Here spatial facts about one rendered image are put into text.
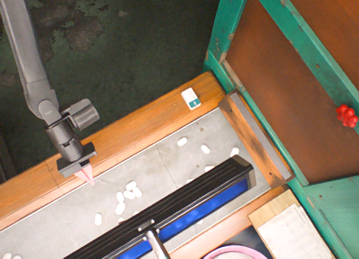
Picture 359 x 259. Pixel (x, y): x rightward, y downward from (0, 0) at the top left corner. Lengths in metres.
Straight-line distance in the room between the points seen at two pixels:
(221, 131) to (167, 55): 0.98
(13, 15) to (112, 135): 0.45
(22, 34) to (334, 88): 0.63
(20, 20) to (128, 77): 1.19
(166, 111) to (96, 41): 1.08
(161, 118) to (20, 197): 0.47
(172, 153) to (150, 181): 0.11
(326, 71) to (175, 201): 0.37
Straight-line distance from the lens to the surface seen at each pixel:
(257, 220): 1.05
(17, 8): 0.82
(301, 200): 1.09
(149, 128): 1.06
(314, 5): 0.63
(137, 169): 1.06
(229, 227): 1.04
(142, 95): 1.91
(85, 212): 1.08
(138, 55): 2.00
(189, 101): 1.06
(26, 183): 1.11
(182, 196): 0.71
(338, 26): 0.61
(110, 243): 0.71
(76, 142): 0.88
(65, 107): 0.88
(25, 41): 0.82
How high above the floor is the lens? 1.79
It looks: 75 degrees down
